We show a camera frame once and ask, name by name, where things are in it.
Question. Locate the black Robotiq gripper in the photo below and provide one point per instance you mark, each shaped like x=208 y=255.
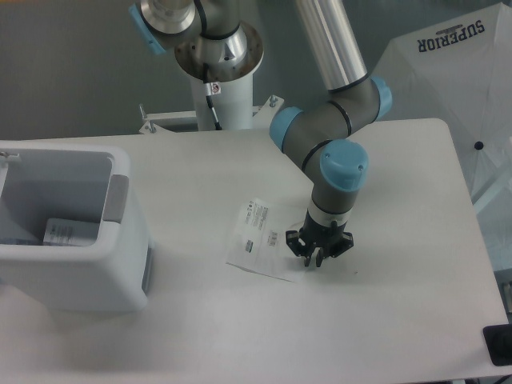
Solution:
x=333 y=241

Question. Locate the white plastic wrapper with print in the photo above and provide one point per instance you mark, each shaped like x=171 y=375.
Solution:
x=258 y=241

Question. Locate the clear crushed plastic bottle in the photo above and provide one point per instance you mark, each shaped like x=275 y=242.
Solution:
x=19 y=242

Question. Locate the silver and grey robot arm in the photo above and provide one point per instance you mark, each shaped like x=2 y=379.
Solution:
x=219 y=53

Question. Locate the white plastic trash can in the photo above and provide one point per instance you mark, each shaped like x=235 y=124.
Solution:
x=79 y=202

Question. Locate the black device at table edge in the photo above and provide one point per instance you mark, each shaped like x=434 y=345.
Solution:
x=498 y=342

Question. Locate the white Superior umbrella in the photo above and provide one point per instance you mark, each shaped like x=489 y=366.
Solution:
x=460 y=72

